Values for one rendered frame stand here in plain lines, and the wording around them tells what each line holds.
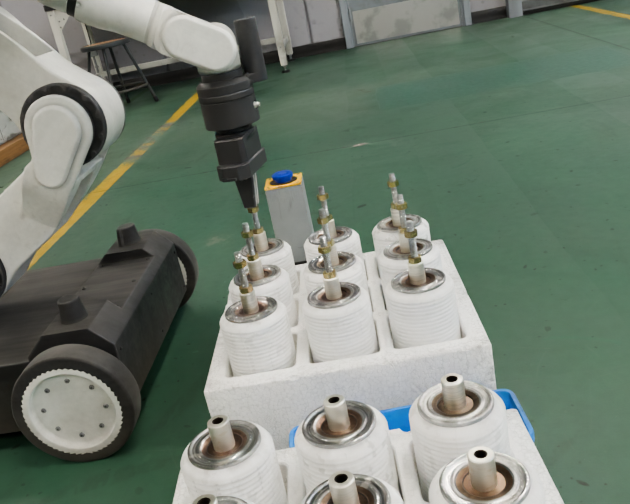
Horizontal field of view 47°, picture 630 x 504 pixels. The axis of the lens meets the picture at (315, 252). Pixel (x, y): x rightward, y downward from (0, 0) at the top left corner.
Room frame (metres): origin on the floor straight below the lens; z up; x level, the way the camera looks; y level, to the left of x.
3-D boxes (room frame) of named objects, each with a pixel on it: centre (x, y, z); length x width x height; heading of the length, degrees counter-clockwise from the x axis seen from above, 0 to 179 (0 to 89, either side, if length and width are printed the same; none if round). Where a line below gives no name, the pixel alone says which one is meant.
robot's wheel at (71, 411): (1.03, 0.43, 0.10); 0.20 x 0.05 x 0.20; 84
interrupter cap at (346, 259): (1.03, -0.02, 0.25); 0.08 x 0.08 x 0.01
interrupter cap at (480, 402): (0.61, -0.11, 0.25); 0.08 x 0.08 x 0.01
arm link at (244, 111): (1.16, 0.08, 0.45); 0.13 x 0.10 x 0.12; 163
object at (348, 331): (0.91, -0.01, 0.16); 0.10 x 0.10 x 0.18
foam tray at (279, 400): (1.03, -0.02, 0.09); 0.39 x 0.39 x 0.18; 86
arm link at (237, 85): (1.17, 0.07, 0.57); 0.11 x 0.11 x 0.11; 2
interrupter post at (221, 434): (0.62, 0.13, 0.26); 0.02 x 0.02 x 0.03
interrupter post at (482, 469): (0.49, -0.10, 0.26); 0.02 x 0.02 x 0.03
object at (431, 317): (0.91, -0.13, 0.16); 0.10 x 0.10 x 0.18
